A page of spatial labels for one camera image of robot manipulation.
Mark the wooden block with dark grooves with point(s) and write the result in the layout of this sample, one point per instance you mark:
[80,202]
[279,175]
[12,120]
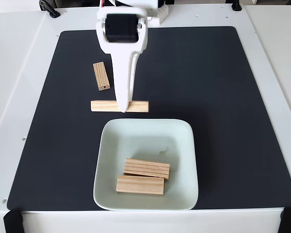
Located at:
[146,168]

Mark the wooden block with dark knot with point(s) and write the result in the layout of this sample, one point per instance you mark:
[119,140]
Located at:
[101,76]

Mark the pale green square plate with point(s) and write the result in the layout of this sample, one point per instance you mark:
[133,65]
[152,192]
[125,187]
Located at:
[135,143]

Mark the white studded base block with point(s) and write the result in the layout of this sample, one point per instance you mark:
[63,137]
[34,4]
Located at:
[162,14]

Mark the black rubber mat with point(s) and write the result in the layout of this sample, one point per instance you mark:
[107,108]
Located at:
[63,145]

